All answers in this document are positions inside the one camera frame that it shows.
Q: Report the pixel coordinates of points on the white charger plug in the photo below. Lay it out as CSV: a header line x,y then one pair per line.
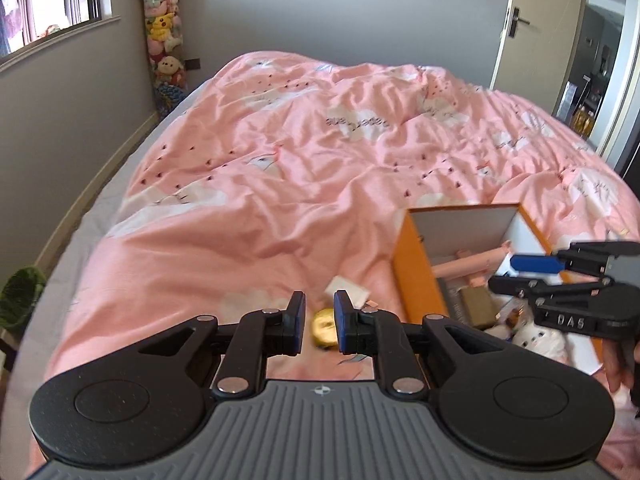
x,y
345,287

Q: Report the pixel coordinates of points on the green fuzzy object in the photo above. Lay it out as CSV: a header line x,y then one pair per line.
x,y
22,297

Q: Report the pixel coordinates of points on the hanging stack of plush toys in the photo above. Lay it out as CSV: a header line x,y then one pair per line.
x,y
162,25

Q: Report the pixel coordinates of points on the white bunny plush striped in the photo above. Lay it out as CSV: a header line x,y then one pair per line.
x,y
542,345

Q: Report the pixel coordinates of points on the black rectangular box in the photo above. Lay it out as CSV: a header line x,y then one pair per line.
x,y
451,300

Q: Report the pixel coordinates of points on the black wall socket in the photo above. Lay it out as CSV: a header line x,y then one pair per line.
x,y
193,63

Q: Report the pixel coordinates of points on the yellow round object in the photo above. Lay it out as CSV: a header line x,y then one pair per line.
x,y
325,327

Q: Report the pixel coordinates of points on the white door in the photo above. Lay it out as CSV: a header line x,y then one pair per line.
x,y
545,50

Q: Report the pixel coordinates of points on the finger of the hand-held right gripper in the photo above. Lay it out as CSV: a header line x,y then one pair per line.
x,y
510,285
532,263

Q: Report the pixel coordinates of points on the orange cardboard box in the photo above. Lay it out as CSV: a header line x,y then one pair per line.
x,y
415,270

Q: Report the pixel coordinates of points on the gold box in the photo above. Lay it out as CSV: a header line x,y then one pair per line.
x,y
477,305

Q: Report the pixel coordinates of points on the pink printed blanket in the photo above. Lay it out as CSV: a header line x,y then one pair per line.
x,y
300,160

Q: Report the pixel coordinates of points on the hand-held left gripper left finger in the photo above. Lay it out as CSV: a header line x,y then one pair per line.
x,y
299,322

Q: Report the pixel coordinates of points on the grey bed sheet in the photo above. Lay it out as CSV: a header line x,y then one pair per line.
x,y
100,200

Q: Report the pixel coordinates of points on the person's right hand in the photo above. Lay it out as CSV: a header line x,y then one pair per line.
x,y
614,360

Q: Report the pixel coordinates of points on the pink selfie stick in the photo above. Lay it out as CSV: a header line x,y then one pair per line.
x,y
465,265

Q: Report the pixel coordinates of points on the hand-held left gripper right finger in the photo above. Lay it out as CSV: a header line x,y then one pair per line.
x,y
342,322

